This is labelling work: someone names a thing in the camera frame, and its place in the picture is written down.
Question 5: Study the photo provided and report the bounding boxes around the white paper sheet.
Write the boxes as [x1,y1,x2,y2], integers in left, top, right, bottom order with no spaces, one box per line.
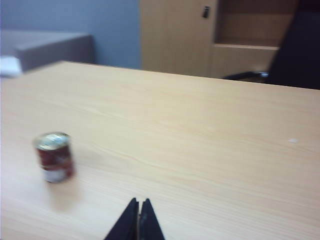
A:
[0,55,21,77]

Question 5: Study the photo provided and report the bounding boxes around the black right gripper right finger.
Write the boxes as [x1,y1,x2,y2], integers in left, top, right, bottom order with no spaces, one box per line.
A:
[139,198,166,240]

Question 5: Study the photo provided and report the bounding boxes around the red tomato can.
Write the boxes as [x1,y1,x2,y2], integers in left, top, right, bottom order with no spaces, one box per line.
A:
[32,131,76,184]

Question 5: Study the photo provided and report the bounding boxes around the black office chair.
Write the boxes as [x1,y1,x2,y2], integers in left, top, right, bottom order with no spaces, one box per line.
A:
[223,0,320,90]

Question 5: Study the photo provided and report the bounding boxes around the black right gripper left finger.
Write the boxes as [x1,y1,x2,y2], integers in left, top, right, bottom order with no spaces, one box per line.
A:
[104,197,140,240]

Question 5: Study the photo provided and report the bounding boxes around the light wooden shelf cabinet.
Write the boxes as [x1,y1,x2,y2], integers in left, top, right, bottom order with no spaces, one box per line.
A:
[138,0,301,79]

